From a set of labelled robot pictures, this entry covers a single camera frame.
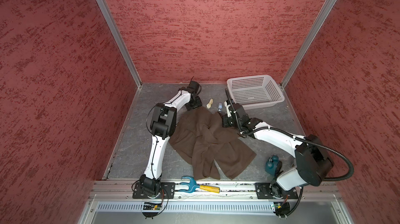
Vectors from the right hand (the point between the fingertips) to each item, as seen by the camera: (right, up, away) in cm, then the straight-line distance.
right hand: (221, 120), depth 88 cm
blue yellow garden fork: (-15, -31, -14) cm, 37 cm away
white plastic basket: (+29, +18, +30) cm, 45 cm away
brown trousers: (-12, -10, -2) cm, 16 cm away
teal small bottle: (+23, -20, -12) cm, 33 cm away
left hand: (-15, +6, +17) cm, 24 cm away
